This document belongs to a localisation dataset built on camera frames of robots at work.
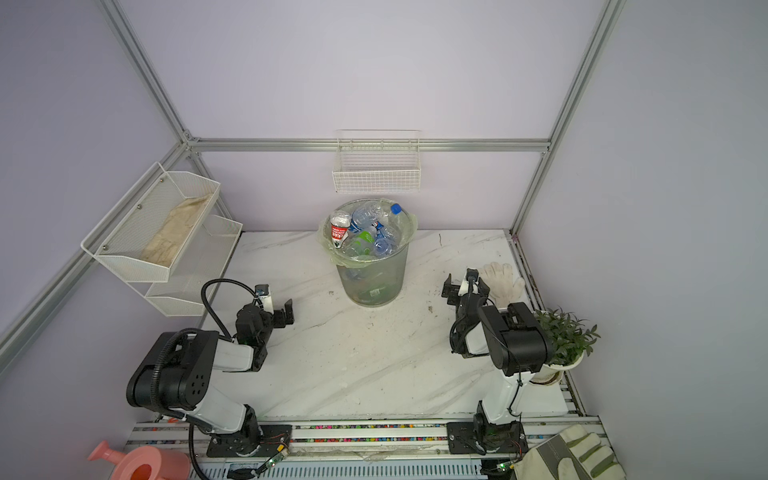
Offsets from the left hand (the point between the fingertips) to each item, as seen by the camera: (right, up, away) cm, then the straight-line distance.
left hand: (274, 302), depth 94 cm
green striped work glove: (+83, -34, -23) cm, 92 cm away
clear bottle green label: (+30, +18, -15) cm, 38 cm away
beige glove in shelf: (-21, +22, -14) cm, 34 cm away
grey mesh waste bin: (+33, +6, -2) cm, 33 cm away
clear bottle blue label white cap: (+32, +26, -12) cm, 43 cm away
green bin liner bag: (+28, +13, -19) cm, 36 cm away
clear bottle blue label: (+36, +18, -18) cm, 44 cm away
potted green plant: (+82, -6, -21) cm, 85 cm away
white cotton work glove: (+78, +4, +11) cm, 79 cm away
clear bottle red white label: (+24, +24, -13) cm, 36 cm away
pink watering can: (-14, -29, -33) cm, 46 cm away
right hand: (+61, +9, 0) cm, 62 cm away
